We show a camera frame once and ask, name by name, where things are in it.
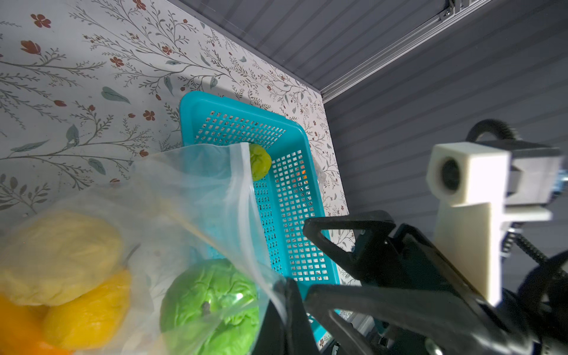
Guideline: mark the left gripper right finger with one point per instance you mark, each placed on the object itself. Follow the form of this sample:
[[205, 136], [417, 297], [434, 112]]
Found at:
[[299, 339]]

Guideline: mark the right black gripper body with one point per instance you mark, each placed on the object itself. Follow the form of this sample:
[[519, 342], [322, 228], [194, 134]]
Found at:
[[412, 262]]

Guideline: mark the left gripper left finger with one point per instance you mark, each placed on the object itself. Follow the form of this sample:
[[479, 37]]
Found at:
[[272, 338]]

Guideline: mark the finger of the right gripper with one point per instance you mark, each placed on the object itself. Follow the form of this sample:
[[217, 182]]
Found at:
[[438, 316], [355, 242]]

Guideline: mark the green lime toy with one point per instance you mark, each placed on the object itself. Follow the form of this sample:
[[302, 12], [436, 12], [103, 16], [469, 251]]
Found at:
[[211, 308]]

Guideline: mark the teal plastic basket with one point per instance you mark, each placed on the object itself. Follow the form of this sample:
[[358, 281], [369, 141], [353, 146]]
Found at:
[[286, 197]]

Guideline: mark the green pear toy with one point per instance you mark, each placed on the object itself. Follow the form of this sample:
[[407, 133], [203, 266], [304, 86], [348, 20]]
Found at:
[[260, 161]]

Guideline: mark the clear zip top bag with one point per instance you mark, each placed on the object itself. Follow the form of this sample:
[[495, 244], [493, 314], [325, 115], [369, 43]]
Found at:
[[179, 209]]

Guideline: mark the yellow pear toy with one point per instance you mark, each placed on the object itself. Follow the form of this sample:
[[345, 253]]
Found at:
[[92, 320]]

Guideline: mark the orange carrot toy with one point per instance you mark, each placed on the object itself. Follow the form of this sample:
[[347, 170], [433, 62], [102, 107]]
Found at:
[[21, 330]]

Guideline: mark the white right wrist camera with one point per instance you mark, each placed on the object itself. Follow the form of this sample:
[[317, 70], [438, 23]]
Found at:
[[483, 188]]

